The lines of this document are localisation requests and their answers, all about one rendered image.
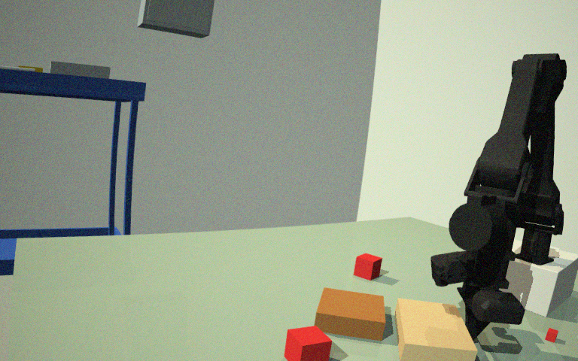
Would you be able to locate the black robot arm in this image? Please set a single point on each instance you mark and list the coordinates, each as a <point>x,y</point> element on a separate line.
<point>517,185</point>

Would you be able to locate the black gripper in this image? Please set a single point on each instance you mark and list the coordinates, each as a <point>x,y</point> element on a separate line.
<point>486,303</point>

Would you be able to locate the orange rectangular block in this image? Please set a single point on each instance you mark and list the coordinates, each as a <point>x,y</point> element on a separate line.
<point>353,314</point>

